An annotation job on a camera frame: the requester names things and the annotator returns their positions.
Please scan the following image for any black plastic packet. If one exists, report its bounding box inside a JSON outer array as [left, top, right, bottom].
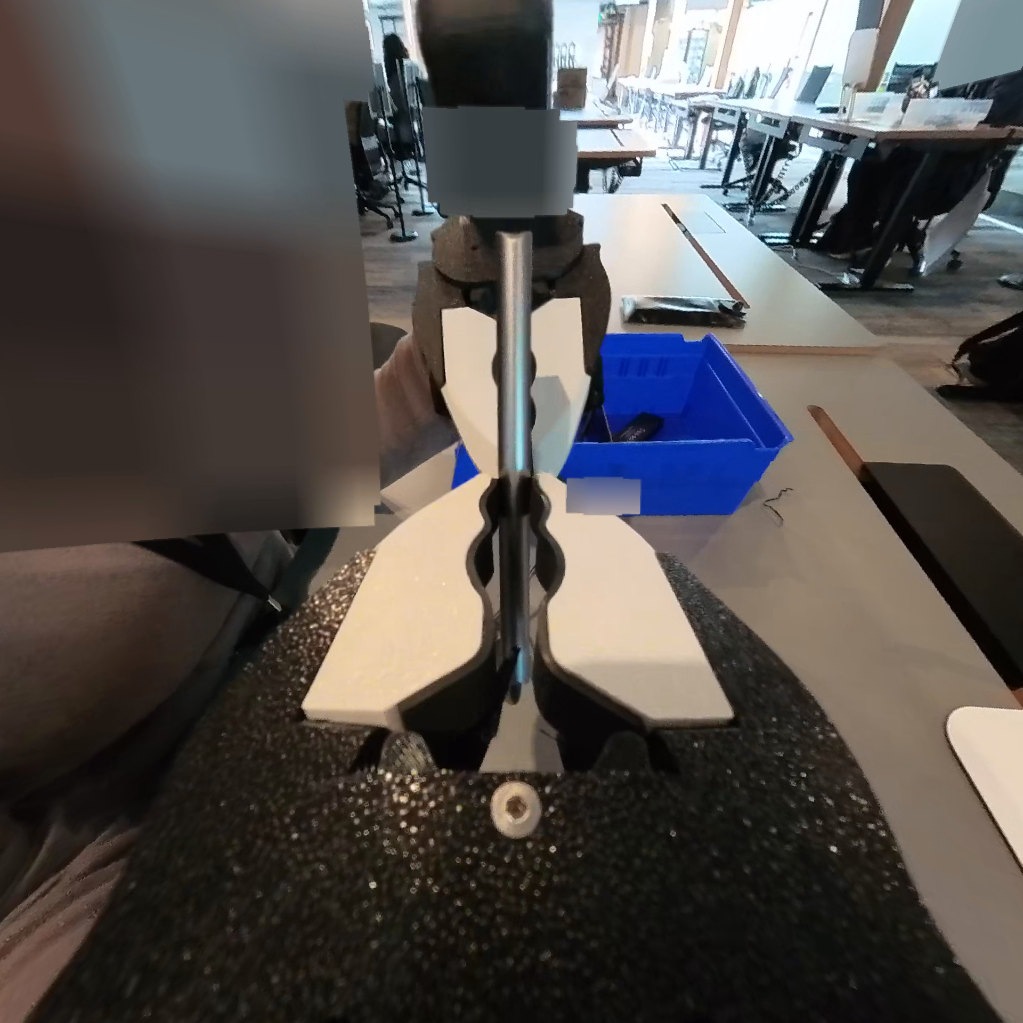
[[622, 294, 748, 330]]

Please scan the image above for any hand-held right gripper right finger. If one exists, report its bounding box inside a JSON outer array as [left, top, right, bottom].
[[530, 473, 736, 730]]

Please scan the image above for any brown wooden table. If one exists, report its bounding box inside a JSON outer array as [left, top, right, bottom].
[[575, 124, 664, 193]]

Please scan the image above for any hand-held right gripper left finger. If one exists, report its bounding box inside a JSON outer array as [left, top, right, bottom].
[[302, 473, 506, 730]]

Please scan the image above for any black office chair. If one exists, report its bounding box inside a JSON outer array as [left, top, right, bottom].
[[352, 36, 433, 241]]

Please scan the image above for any black desk pad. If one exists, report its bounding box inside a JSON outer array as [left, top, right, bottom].
[[859, 462, 1023, 690]]

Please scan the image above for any blue plastic bin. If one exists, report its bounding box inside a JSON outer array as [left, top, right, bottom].
[[451, 331, 794, 519]]

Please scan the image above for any person's left forearm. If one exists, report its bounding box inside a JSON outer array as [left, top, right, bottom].
[[371, 323, 460, 489]]

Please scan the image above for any white flat item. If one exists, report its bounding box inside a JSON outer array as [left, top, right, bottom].
[[947, 707, 1023, 863]]

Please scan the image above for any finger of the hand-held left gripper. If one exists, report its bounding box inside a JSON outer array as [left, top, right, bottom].
[[440, 307, 503, 478], [529, 299, 594, 478]]

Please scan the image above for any black backpack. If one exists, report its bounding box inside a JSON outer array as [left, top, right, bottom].
[[935, 310, 1023, 401]]

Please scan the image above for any silver usb hub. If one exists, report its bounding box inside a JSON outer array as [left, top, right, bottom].
[[494, 230, 535, 706]]

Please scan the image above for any wooden desk with black legs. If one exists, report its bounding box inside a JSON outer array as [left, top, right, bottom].
[[787, 96, 1023, 293]]

